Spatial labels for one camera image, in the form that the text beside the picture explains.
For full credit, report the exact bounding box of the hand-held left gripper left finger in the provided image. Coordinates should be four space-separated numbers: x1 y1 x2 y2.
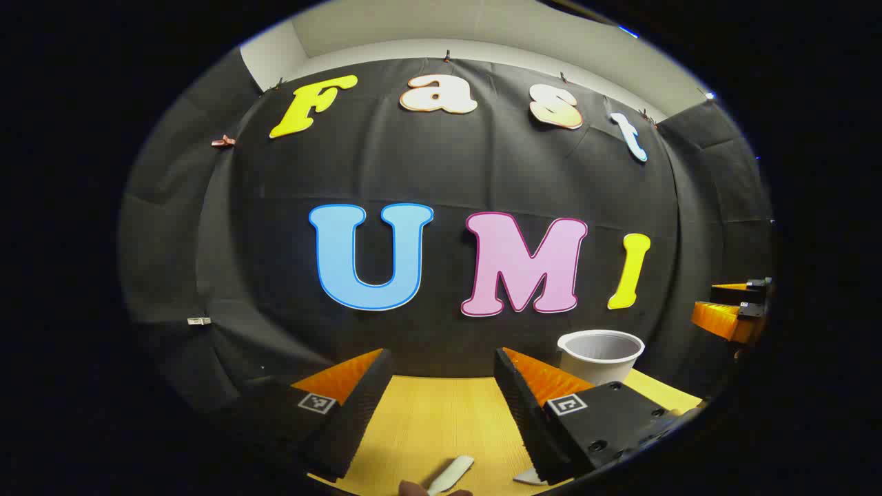
234 348 396 483

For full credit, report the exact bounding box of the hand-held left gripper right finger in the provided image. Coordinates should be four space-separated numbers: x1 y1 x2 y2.
493 347 698 486

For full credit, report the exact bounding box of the white ribbed garbage bin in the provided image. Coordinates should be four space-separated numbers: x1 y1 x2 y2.
557 329 646 386

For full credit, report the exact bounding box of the small white broom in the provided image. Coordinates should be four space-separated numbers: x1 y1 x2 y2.
427 455 475 496

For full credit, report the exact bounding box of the wooden desktop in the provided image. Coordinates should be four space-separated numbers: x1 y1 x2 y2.
307 369 704 496

